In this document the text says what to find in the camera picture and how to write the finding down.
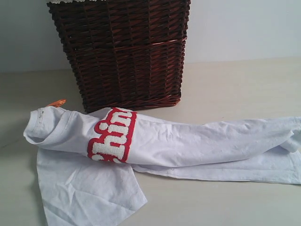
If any white shirt with red trim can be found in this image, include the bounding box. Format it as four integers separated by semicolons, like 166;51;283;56
24;106;301;226

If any dark brown wicker basket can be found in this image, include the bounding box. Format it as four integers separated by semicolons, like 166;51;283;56
47;0;191;113

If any orange shirt neck tag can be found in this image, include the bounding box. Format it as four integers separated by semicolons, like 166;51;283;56
48;99;66;107

